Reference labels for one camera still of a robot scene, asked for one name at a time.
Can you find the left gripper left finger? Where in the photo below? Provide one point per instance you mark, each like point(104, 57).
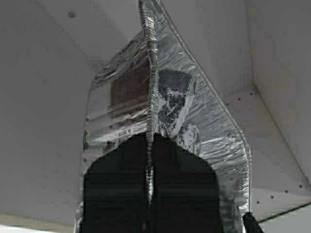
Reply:
point(115, 190)

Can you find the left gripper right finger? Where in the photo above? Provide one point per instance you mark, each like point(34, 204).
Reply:
point(186, 192)

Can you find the aluminium foil tray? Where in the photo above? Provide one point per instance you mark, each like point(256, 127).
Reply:
point(155, 86)

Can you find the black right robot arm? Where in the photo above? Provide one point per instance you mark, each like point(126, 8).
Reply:
point(250, 224)

